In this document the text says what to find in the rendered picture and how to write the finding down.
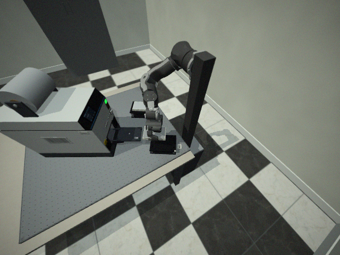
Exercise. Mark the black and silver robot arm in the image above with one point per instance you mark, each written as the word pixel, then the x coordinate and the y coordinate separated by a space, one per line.
pixel 182 55

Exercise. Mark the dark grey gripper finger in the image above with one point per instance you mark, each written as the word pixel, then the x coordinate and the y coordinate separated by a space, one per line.
pixel 152 137

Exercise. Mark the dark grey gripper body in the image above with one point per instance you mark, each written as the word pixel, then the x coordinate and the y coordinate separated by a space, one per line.
pixel 155 125

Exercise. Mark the grey cylinder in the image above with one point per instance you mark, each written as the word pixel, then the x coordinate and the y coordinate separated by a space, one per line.
pixel 31 86

